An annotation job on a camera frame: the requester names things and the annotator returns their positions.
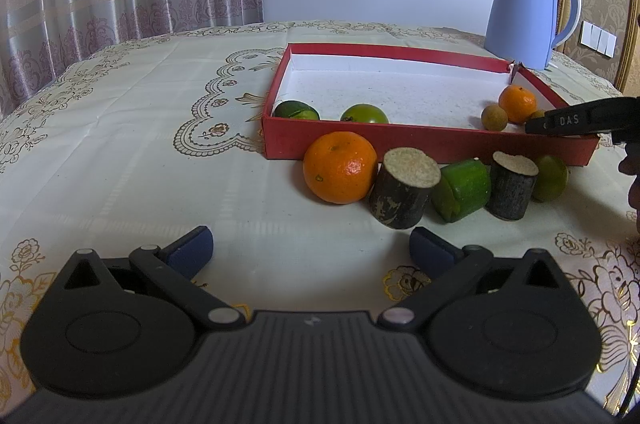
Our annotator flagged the large orange mandarin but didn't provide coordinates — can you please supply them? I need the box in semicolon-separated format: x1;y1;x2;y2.
303;132;378;204

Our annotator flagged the dark green avocado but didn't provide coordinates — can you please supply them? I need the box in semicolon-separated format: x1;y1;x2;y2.
272;100;320;121

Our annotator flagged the small brown longan fruit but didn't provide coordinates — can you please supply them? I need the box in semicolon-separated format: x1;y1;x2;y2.
480;104;509;132

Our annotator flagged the green tomato-like fruit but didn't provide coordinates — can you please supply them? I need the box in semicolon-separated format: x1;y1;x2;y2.
340;104;388;124

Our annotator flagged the yellow-green round fruit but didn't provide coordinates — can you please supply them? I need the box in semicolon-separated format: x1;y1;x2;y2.
527;109;546;121

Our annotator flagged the dark log piece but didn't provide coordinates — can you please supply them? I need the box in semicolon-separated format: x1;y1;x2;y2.
369;147;442;229
486;151;539;221

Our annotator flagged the light blue electric kettle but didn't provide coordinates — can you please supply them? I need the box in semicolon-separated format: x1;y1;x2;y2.
484;0;582;70

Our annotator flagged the person right hand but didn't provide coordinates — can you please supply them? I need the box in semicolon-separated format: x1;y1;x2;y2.
618;143;640;231

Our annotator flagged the green cucumber piece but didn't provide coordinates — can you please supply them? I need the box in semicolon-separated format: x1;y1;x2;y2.
431;159;491;223

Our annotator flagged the green lime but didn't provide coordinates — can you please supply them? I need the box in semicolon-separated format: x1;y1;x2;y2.
532;155;568;202

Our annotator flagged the small orange mandarin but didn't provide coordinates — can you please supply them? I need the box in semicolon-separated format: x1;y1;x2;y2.
498;84;538;124

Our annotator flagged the red shallow box tray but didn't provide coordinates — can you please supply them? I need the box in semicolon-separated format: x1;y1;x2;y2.
262;43;599;166

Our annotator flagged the white wall switch panel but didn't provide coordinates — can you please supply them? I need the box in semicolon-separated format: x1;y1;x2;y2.
579;20;617;58

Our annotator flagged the cream embroidered tablecloth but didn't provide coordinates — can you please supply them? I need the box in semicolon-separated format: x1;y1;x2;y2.
1;21;639;417

